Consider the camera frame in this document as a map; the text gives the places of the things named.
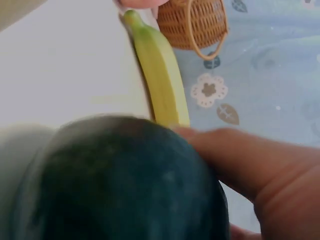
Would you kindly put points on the yellow banana with green stem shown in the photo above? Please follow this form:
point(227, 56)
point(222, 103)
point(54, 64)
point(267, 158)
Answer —
point(162, 77)

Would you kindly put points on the person's left hand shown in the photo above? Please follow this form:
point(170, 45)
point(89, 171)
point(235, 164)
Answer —
point(142, 3)

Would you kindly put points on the person's left fingers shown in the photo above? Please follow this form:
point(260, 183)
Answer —
point(147, 3)

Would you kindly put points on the person's right thumb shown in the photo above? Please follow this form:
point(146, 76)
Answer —
point(232, 152)

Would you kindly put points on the person's right fingers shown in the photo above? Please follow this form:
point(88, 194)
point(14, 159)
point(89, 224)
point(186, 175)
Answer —
point(240, 233)

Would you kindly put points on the person's right hand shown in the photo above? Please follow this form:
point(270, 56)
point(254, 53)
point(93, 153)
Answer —
point(287, 185)

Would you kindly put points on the dark green round fruit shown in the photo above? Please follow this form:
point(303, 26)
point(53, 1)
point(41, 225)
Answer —
point(130, 185)

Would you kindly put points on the brown wicker basket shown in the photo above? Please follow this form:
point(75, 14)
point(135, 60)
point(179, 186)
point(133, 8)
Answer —
point(175, 25)

